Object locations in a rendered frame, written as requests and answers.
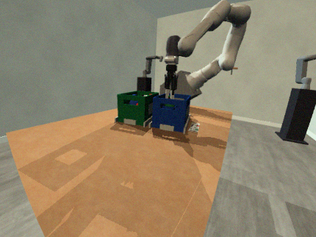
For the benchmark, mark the green crate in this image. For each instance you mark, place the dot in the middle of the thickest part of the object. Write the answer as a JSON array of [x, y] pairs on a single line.
[[140, 112]]

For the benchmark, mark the blue bottle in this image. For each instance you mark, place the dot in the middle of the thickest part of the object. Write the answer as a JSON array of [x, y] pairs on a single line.
[[133, 102]]

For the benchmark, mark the beige paper pick list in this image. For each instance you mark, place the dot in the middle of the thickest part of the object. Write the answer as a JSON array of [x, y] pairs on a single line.
[[194, 127]]

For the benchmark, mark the blue crate with dividers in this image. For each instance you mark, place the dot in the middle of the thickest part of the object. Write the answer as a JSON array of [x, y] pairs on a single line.
[[174, 116]]

